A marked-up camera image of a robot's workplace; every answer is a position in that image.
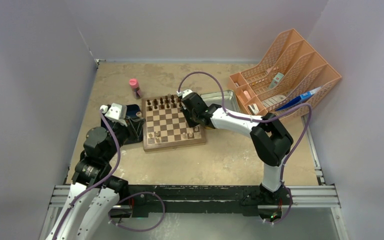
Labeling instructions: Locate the white card pack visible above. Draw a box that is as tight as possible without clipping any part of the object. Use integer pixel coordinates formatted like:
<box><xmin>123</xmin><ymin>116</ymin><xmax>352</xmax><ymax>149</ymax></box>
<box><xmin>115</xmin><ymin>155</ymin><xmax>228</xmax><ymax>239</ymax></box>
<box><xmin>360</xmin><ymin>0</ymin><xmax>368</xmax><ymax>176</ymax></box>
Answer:
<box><xmin>268</xmin><ymin>72</ymin><xmax>284</xmax><ymax>89</ymax></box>

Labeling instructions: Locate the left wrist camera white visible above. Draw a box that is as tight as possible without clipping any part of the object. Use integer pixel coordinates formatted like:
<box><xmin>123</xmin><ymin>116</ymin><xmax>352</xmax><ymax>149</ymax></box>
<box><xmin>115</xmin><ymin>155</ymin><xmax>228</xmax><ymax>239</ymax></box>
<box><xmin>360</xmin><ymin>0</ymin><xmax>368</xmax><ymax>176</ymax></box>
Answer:
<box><xmin>99</xmin><ymin>103</ymin><xmax>128</xmax><ymax>127</ymax></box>

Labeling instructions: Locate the pink capped bottle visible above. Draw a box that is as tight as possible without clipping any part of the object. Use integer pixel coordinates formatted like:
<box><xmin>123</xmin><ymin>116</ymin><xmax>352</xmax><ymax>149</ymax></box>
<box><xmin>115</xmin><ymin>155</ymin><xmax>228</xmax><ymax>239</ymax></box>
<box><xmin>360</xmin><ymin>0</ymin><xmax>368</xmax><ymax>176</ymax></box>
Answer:
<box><xmin>128</xmin><ymin>78</ymin><xmax>142</xmax><ymax>99</ymax></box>

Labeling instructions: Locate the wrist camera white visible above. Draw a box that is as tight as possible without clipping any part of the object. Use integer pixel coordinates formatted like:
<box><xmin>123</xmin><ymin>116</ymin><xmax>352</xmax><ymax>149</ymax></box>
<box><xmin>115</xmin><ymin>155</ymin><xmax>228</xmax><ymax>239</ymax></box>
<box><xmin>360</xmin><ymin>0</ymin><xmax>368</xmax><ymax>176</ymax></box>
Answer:
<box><xmin>99</xmin><ymin>103</ymin><xmax>128</xmax><ymax>127</ymax></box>
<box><xmin>176</xmin><ymin>89</ymin><xmax>193</xmax><ymax>99</ymax></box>

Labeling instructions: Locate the pink eraser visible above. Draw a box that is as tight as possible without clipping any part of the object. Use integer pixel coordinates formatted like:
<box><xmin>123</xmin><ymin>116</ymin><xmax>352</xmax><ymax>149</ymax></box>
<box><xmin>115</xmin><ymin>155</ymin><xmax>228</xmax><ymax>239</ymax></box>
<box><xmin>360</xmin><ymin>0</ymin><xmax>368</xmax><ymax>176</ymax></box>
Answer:
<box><xmin>243</xmin><ymin>90</ymin><xmax>251</xmax><ymax>101</ymax></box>

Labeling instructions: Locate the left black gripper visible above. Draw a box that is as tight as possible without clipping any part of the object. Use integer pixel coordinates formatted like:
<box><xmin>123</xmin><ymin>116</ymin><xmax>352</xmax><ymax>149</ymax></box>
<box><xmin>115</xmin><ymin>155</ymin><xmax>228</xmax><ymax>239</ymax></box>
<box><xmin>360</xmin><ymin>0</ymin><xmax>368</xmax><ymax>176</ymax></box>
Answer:
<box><xmin>103</xmin><ymin>114</ymin><xmax>144</xmax><ymax>162</ymax></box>

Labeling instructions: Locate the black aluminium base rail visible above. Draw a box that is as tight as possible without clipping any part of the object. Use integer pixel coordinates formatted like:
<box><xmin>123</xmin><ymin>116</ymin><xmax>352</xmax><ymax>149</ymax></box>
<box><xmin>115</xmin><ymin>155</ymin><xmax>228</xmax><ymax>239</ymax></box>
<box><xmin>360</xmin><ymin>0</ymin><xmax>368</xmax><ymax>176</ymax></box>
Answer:
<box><xmin>48</xmin><ymin>184</ymin><xmax>342</xmax><ymax>220</ymax></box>

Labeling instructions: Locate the white stapler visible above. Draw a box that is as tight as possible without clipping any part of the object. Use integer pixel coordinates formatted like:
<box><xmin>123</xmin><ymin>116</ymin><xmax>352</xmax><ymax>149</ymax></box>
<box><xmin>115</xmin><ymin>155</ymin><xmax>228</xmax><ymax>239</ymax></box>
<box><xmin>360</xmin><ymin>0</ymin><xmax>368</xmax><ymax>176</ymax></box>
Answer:
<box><xmin>247</xmin><ymin>103</ymin><xmax>260</xmax><ymax>116</ymax></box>

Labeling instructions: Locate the gold metal tin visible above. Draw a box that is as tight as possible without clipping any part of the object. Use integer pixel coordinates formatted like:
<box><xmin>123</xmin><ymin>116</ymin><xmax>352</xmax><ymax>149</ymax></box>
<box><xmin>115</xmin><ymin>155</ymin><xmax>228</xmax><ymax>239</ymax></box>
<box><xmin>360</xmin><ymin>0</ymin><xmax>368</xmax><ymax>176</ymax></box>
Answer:
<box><xmin>200</xmin><ymin>90</ymin><xmax>241</xmax><ymax>113</ymax></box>

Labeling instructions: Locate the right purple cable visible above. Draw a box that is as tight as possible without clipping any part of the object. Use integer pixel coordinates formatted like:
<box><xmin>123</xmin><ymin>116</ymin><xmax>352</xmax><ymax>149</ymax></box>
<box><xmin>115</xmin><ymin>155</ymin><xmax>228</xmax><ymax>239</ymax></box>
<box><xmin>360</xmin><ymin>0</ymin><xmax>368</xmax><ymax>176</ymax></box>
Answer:
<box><xmin>178</xmin><ymin>71</ymin><xmax>313</xmax><ymax>226</ymax></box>

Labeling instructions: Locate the dark chess piece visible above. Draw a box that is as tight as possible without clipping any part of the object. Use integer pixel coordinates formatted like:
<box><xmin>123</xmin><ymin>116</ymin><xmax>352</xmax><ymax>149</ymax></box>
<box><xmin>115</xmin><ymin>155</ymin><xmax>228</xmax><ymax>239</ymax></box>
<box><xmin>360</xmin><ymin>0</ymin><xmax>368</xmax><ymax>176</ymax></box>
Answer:
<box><xmin>159</xmin><ymin>97</ymin><xmax>166</xmax><ymax>110</ymax></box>
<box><xmin>153</xmin><ymin>98</ymin><xmax>159</xmax><ymax>110</ymax></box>

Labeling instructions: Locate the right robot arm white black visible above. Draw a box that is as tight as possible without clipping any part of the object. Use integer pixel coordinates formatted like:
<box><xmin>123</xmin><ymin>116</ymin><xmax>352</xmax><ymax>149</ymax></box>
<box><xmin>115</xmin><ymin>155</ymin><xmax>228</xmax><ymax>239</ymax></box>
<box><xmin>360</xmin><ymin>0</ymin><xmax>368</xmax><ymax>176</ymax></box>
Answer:
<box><xmin>177</xmin><ymin>89</ymin><xmax>294</xmax><ymax>204</ymax></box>

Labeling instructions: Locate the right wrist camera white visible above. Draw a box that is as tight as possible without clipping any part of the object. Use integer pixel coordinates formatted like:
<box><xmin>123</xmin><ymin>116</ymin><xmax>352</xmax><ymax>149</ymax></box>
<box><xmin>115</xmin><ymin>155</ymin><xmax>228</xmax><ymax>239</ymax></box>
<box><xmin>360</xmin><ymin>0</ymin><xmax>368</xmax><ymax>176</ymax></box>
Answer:
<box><xmin>176</xmin><ymin>89</ymin><xmax>193</xmax><ymax>99</ymax></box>

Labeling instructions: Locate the dark blue tin lid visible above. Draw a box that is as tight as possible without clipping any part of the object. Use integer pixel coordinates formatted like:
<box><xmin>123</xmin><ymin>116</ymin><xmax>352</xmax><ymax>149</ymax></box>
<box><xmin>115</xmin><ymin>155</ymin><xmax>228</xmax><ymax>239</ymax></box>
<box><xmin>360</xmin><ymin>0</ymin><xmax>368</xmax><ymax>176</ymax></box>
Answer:
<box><xmin>101</xmin><ymin>104</ymin><xmax>141</xmax><ymax>146</ymax></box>

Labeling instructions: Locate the orange plastic file organizer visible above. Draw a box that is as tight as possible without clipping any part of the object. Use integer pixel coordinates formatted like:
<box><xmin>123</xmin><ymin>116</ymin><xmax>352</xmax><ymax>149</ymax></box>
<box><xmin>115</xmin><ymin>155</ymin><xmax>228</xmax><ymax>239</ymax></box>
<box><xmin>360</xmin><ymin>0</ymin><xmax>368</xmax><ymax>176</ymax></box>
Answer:
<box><xmin>227</xmin><ymin>28</ymin><xmax>342</xmax><ymax>116</ymax></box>

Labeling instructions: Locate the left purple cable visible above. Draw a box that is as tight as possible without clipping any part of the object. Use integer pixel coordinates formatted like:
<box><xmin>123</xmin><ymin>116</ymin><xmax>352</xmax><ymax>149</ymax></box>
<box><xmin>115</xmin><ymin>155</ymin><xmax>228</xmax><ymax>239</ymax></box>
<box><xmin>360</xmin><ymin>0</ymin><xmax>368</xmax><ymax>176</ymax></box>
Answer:
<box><xmin>51</xmin><ymin>109</ymin><xmax>122</xmax><ymax>240</ymax></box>

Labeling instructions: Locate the wooden chess board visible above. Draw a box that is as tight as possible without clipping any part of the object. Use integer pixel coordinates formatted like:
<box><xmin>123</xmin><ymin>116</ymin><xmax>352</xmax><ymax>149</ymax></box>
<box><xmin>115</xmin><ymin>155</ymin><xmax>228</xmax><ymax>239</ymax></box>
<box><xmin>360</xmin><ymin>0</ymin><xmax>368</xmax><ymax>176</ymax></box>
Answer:
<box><xmin>141</xmin><ymin>94</ymin><xmax>207</xmax><ymax>152</ymax></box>

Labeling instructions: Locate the purple cable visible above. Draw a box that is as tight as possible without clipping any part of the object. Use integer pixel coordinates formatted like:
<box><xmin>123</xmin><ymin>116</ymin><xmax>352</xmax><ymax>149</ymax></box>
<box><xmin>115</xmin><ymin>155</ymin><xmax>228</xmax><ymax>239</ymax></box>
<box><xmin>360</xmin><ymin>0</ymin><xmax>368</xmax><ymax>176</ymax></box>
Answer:
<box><xmin>51</xmin><ymin>109</ymin><xmax>122</xmax><ymax>240</ymax></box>
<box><xmin>178</xmin><ymin>71</ymin><xmax>313</xmax><ymax>226</ymax></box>

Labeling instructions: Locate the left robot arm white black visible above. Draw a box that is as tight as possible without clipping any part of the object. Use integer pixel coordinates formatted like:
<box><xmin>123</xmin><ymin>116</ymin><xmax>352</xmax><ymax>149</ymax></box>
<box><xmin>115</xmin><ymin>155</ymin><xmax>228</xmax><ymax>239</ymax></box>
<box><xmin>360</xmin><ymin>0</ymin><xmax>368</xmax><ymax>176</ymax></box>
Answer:
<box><xmin>47</xmin><ymin>116</ymin><xmax>146</xmax><ymax>240</ymax></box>

